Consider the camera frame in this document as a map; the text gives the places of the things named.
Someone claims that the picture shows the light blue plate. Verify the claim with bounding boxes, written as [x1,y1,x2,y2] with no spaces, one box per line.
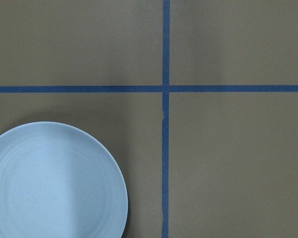
[0,121,128,238]

